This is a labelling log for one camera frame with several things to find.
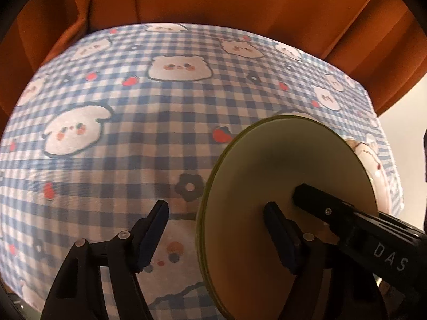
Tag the pink floral scalloped plate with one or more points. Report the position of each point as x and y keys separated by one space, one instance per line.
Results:
x=367 y=152

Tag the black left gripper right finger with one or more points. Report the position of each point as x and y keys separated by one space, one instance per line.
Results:
x=353 y=292

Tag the cream bowl with green rim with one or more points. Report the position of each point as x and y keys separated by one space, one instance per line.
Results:
x=264 y=163

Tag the blue checkered cartoon tablecloth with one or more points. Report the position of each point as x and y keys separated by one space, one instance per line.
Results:
x=131 y=115

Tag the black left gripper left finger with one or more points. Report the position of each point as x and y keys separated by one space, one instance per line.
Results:
x=77 y=291

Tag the orange curtain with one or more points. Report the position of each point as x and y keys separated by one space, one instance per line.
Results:
x=377 y=42

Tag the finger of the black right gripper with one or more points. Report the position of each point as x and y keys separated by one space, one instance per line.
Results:
x=333 y=206

